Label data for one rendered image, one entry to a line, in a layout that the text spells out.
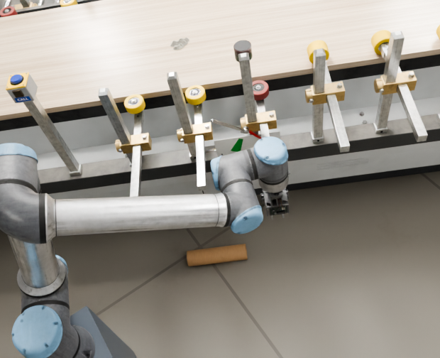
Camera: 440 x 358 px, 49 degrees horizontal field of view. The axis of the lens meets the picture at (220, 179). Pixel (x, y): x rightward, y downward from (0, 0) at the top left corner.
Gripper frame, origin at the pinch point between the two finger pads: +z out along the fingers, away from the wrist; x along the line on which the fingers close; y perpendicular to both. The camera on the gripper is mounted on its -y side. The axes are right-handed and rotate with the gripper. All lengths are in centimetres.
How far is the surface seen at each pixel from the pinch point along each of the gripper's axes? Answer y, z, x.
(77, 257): -39, 83, -106
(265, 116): -39.4, -4.3, 2.1
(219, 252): -26, 75, -28
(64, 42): -103, -7, -83
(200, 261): -24, 77, -38
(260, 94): -47.8, -7.9, 1.6
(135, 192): -15, -1, -49
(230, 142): -37.1, 5.0, -12.7
